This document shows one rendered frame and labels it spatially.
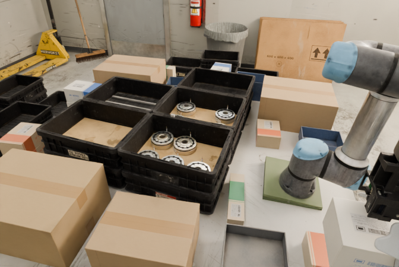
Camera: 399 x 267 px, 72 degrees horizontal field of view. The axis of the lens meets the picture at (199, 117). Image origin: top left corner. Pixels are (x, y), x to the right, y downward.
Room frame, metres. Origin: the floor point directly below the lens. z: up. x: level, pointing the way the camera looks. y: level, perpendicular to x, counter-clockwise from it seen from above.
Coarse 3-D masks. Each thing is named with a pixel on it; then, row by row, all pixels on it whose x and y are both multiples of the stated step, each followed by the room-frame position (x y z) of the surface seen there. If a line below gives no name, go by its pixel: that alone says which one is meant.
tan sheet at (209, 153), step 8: (144, 144) 0.98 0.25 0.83; (200, 144) 0.99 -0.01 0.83; (160, 152) 0.92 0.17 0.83; (168, 152) 0.92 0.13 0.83; (200, 152) 0.93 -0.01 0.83; (208, 152) 0.93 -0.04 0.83; (216, 152) 0.93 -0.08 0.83; (184, 160) 0.87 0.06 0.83; (192, 160) 0.88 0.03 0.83; (200, 160) 0.88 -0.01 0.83; (208, 160) 0.88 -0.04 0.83; (216, 160) 0.88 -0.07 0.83
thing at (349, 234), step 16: (336, 208) 0.39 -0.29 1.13; (352, 208) 0.39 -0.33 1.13; (336, 224) 0.36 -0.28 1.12; (352, 224) 0.35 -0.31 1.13; (368, 224) 0.35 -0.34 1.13; (384, 224) 0.35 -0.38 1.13; (336, 240) 0.33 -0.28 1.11; (352, 240) 0.31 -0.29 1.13; (368, 240) 0.31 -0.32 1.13; (336, 256) 0.31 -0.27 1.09; (352, 256) 0.30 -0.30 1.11; (368, 256) 0.29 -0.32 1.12; (384, 256) 0.29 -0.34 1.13
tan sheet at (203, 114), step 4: (176, 108) 1.31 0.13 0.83; (196, 108) 1.31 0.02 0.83; (200, 108) 1.31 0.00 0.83; (172, 112) 1.26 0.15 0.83; (176, 112) 1.26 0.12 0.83; (196, 112) 1.26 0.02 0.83; (200, 112) 1.27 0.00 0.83; (204, 112) 1.27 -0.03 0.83; (208, 112) 1.27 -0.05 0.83; (212, 112) 1.27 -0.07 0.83; (184, 116) 1.22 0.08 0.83; (188, 116) 1.22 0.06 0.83; (192, 116) 1.22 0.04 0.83; (196, 116) 1.22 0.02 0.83; (200, 116) 1.22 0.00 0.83; (204, 116) 1.22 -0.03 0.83; (208, 116) 1.22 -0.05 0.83; (212, 116) 1.23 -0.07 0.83; (204, 120) 1.18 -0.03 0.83; (208, 120) 1.18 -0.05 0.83; (212, 120) 1.18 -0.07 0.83; (224, 124) 1.15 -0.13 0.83; (228, 124) 1.15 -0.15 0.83; (232, 124) 1.16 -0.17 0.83
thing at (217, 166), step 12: (144, 120) 1.02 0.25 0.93; (180, 120) 1.03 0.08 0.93; (192, 120) 1.03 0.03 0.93; (132, 132) 0.93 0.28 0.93; (228, 144) 0.87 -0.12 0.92; (132, 156) 0.79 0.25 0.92; (144, 156) 0.78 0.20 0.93; (168, 168) 0.74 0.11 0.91; (180, 168) 0.73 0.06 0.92; (192, 168) 0.72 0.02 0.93; (216, 168) 0.72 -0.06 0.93
